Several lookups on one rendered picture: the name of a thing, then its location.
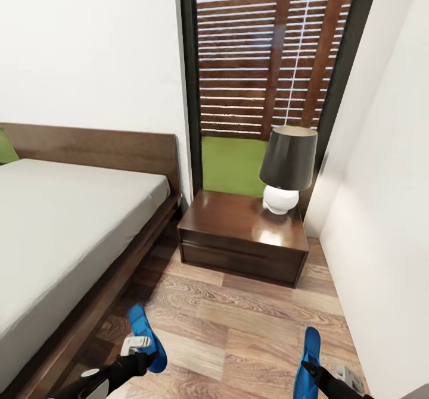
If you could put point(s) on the bed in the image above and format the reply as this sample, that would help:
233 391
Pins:
80 213

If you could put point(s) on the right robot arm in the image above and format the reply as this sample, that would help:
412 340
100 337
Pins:
344 385

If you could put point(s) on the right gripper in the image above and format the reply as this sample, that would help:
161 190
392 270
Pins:
326 382

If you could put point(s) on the nightstand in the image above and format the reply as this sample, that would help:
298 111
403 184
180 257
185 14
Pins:
239 235

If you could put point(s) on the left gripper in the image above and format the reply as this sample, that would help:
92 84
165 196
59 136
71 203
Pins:
135 364

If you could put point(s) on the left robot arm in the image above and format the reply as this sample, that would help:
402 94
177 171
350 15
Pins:
103 380

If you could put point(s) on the sandal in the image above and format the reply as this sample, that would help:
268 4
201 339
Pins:
141 327
304 386

